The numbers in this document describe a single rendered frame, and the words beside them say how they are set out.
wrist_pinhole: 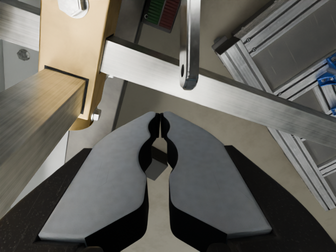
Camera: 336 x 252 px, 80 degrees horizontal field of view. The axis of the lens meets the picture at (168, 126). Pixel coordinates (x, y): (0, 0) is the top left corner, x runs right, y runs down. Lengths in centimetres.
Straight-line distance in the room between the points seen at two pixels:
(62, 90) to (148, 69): 8
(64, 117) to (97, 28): 8
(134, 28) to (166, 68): 15
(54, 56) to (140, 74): 7
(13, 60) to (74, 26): 33
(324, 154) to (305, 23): 70
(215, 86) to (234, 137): 112
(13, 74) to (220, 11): 84
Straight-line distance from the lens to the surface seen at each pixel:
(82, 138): 43
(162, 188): 154
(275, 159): 155
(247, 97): 22
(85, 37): 19
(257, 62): 93
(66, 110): 17
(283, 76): 100
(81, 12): 19
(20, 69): 51
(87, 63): 20
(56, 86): 18
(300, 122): 27
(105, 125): 40
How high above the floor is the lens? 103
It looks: 59 degrees down
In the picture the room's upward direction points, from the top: 177 degrees clockwise
